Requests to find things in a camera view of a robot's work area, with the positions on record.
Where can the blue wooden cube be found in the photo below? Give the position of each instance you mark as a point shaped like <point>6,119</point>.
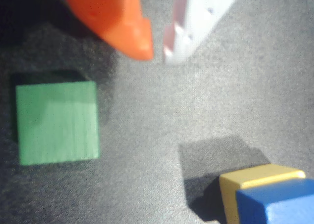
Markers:
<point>282,206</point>

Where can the white fixed gripper finger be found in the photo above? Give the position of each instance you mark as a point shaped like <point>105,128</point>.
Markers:
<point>196,25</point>

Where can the orange moving gripper finger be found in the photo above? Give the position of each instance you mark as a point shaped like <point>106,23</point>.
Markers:
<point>115,18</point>

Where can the yellow wooden cube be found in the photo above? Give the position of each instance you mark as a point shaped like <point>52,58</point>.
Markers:
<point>228,192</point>

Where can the green wooden cube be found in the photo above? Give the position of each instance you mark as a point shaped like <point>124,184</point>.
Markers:
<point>57,126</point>

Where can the black table mat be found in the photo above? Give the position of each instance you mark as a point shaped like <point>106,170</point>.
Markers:
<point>147,160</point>

